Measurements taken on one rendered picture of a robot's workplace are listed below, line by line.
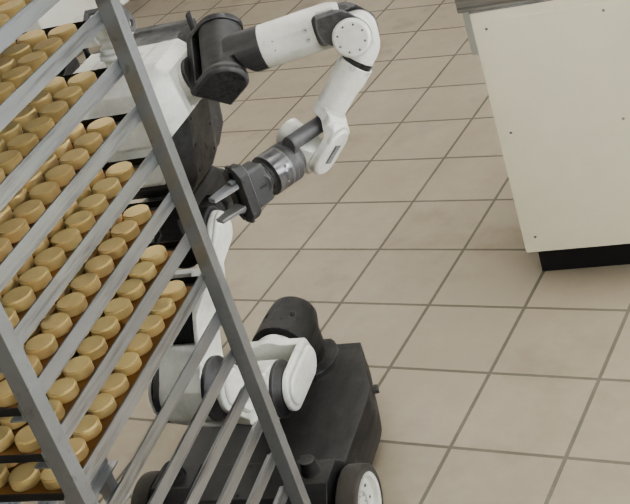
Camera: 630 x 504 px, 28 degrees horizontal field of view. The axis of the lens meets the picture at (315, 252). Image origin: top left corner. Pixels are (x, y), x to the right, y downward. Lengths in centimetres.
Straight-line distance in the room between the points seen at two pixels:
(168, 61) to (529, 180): 133
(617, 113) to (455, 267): 77
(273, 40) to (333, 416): 104
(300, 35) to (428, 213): 181
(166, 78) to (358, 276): 158
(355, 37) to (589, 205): 131
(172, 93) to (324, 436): 97
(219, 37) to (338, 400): 105
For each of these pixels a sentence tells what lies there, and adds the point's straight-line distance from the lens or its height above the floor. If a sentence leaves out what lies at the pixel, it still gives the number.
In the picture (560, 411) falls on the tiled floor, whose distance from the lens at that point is 322.
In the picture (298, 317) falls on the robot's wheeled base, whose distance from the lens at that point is 322.
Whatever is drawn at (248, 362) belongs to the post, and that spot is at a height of 67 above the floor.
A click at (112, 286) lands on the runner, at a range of 211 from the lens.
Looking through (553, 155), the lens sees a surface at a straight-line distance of 352.
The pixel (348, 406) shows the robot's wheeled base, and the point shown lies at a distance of 314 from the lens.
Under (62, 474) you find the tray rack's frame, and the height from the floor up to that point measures 93.
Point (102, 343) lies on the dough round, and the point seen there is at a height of 97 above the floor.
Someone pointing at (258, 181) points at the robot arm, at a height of 96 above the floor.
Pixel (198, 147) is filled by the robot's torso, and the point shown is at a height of 99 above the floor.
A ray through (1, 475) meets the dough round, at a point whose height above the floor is 88.
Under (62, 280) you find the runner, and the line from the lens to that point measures 199.
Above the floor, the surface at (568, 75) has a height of 62.
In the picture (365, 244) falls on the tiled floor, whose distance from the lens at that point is 415.
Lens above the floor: 199
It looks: 28 degrees down
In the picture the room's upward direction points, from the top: 19 degrees counter-clockwise
